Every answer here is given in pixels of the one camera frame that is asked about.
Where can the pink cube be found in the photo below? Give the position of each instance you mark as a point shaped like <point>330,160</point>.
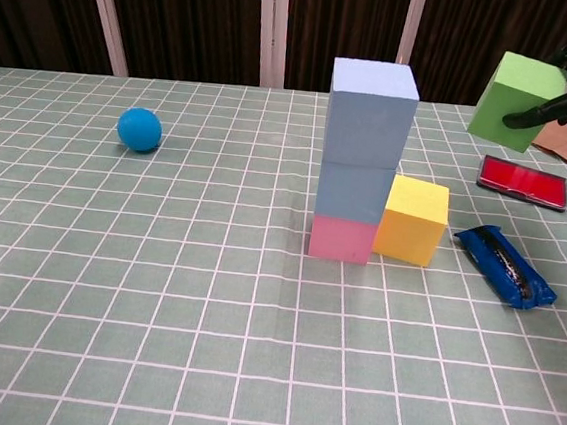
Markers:
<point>341,240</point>

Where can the green cube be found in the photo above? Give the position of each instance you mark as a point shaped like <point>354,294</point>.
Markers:
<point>516,94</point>

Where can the blue ball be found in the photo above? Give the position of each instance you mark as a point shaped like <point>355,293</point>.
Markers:
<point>140,129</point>

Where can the red flat tin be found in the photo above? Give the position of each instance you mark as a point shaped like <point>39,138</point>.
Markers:
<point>522,182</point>

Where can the light blue cube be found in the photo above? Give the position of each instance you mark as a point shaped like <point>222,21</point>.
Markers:
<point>367,127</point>
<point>350,194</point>

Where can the green checked tablecloth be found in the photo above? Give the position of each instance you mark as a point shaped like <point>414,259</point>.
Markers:
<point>153,310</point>

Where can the small blue snack wrapper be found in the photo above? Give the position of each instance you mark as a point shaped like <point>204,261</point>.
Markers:
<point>504,266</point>

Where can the yellow cube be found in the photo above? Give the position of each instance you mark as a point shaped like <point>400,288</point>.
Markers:
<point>407,229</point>

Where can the black pleated curtain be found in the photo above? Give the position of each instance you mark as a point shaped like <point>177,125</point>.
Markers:
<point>196,18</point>

